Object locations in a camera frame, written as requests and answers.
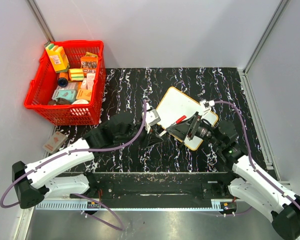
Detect white board with orange frame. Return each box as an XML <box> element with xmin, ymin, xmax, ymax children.
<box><xmin>154</xmin><ymin>86</ymin><xmax>219</xmax><ymax>152</ymax></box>

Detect teal snack box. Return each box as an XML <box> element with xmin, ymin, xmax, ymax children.
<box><xmin>52</xmin><ymin>89</ymin><xmax>78</xmax><ymax>103</ymax></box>

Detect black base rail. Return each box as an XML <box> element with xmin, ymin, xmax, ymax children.
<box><xmin>83</xmin><ymin>172</ymin><xmax>238</xmax><ymax>199</ymax></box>

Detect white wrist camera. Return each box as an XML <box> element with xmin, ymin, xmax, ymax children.
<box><xmin>199</xmin><ymin>99</ymin><xmax>218</xmax><ymax>124</ymax></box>
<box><xmin>142</xmin><ymin>109</ymin><xmax>161</xmax><ymax>133</ymax></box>

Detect pink white small box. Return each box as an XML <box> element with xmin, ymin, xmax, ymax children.
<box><xmin>42</xmin><ymin>131</ymin><xmax>68</xmax><ymax>154</ymax></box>

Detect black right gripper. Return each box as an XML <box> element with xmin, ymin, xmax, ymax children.
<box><xmin>166</xmin><ymin>112</ymin><xmax>224</xmax><ymax>148</ymax></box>

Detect orange snack box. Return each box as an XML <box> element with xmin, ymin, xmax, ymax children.
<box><xmin>80</xmin><ymin>56</ymin><xmax>98</xmax><ymax>69</ymax></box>

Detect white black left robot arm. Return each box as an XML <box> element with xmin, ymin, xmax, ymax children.
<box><xmin>12</xmin><ymin>110</ymin><xmax>163</xmax><ymax>209</ymax></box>

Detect red plastic shopping basket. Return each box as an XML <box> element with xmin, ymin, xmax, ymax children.
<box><xmin>23</xmin><ymin>40</ymin><xmax>106</xmax><ymax>126</ymax></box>

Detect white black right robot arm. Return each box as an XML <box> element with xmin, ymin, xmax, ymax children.
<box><xmin>166</xmin><ymin>112</ymin><xmax>300</xmax><ymax>240</ymax></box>

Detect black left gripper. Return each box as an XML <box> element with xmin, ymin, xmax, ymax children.
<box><xmin>116</xmin><ymin>122</ymin><xmax>164</xmax><ymax>151</ymax></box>

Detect yellow juice carton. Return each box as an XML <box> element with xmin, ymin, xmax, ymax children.
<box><xmin>45</xmin><ymin>43</ymin><xmax>70</xmax><ymax>73</ymax></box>

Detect orange black bottle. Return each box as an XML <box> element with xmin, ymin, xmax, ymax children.
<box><xmin>57</xmin><ymin>72</ymin><xmax>69</xmax><ymax>88</ymax></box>

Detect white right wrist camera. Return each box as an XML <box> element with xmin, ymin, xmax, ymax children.
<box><xmin>199</xmin><ymin>99</ymin><xmax>218</xmax><ymax>124</ymax></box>

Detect pink white carton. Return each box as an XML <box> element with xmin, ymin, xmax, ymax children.
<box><xmin>80</xmin><ymin>72</ymin><xmax>96</xmax><ymax>90</ymax></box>

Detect orange small packet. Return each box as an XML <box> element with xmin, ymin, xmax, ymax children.
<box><xmin>76</xmin><ymin>89</ymin><xmax>92</xmax><ymax>102</ymax></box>

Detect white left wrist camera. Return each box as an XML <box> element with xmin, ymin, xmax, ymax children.
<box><xmin>142</xmin><ymin>109</ymin><xmax>161</xmax><ymax>133</ymax></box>

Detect yellow green sponge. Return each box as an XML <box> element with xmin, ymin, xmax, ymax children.
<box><xmin>68</xmin><ymin>68</ymin><xmax>85</xmax><ymax>82</ymax></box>

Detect white red marker pen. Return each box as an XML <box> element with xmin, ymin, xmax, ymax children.
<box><xmin>158</xmin><ymin>115</ymin><xmax>187</xmax><ymax>137</ymax></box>

